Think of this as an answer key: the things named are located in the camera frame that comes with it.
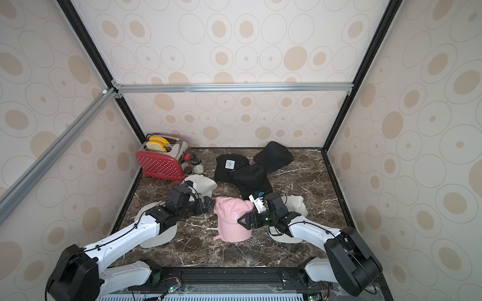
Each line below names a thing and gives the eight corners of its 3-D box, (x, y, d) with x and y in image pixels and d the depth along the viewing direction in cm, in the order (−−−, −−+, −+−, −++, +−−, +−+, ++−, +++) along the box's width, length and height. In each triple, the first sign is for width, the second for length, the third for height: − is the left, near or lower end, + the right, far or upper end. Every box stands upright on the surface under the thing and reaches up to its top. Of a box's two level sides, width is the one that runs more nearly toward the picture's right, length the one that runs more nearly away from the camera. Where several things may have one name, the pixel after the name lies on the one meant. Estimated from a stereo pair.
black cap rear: (251, 160, 116) (251, 154, 112) (271, 144, 126) (272, 138, 122) (275, 177, 108) (276, 171, 104) (295, 158, 117) (296, 153, 113)
